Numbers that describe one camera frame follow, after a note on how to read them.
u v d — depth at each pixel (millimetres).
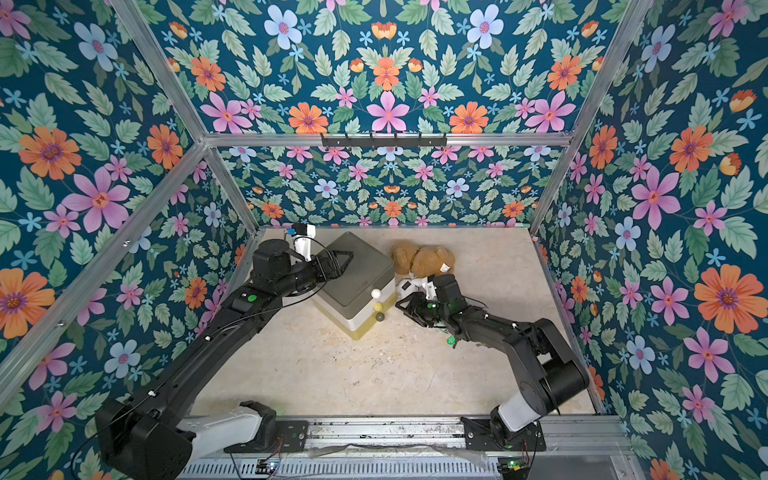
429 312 780
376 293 801
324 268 640
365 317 862
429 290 835
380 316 909
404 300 855
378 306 845
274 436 720
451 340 906
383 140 921
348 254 694
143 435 373
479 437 735
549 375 442
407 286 983
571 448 728
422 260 975
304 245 668
